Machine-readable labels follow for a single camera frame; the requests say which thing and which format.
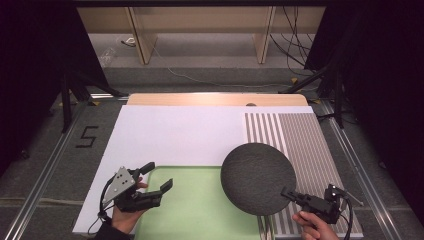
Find black curtain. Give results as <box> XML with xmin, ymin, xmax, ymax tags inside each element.
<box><xmin>0</xmin><ymin>0</ymin><xmax>112</xmax><ymax>176</ymax></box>
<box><xmin>304</xmin><ymin>0</ymin><xmax>424</xmax><ymax>216</ymax></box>

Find black round plate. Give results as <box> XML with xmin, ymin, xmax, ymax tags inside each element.
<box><xmin>220</xmin><ymin>142</ymin><xmax>298</xmax><ymax>217</ymax></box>

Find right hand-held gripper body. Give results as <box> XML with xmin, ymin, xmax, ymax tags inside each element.
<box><xmin>297</xmin><ymin>183</ymin><xmax>365</xmax><ymax>225</ymax></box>

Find striped placemat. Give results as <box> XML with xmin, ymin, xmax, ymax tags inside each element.
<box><xmin>243</xmin><ymin>112</ymin><xmax>365</xmax><ymax>236</ymax></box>

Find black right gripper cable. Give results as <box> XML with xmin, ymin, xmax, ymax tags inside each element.
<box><xmin>339</xmin><ymin>195</ymin><xmax>355</xmax><ymax>240</ymax></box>

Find person's right hand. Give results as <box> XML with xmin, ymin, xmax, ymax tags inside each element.
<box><xmin>292</xmin><ymin>210</ymin><xmax>340</xmax><ymax>240</ymax></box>

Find black metal stand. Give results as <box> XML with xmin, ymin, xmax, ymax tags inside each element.
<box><xmin>59</xmin><ymin>70</ymin><xmax>130</xmax><ymax>134</ymax></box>
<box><xmin>279</xmin><ymin>62</ymin><xmax>346</xmax><ymax>130</ymax></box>

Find green plastic tray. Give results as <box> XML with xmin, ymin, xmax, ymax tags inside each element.
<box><xmin>133</xmin><ymin>165</ymin><xmax>276</xmax><ymax>240</ymax></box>

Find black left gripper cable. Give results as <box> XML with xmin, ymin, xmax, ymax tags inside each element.
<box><xmin>86</xmin><ymin>175</ymin><xmax>117</xmax><ymax>237</ymax></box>

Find white foam board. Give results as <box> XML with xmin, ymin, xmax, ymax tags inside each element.
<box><xmin>72</xmin><ymin>104</ymin><xmax>315</xmax><ymax>235</ymax></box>

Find beige wooden desk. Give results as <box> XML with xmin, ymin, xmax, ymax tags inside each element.
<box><xmin>76</xmin><ymin>5</ymin><xmax>326</xmax><ymax>65</ymax></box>

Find clear plastic bag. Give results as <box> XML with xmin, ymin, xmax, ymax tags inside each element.
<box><xmin>97</xmin><ymin>47</ymin><xmax>118</xmax><ymax>68</ymax></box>

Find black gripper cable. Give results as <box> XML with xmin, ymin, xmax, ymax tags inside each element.
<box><xmin>86</xmin><ymin>175</ymin><xmax>117</xmax><ymax>237</ymax></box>
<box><xmin>339</xmin><ymin>195</ymin><xmax>355</xmax><ymax>240</ymax></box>

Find aluminium floor rail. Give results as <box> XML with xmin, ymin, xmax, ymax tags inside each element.
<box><xmin>3</xmin><ymin>99</ymin><xmax>90</xmax><ymax>240</ymax></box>
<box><xmin>319</xmin><ymin>99</ymin><xmax>405</xmax><ymax>240</ymax></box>

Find person's left hand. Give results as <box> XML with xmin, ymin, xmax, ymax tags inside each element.
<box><xmin>110</xmin><ymin>177</ymin><xmax>151</xmax><ymax>235</ymax></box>

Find black power cables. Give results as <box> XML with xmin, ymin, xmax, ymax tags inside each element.
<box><xmin>269</xmin><ymin>5</ymin><xmax>317</xmax><ymax>77</ymax></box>

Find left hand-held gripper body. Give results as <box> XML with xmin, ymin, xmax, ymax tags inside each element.
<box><xmin>101</xmin><ymin>165</ymin><xmax>164</xmax><ymax>214</ymax></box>

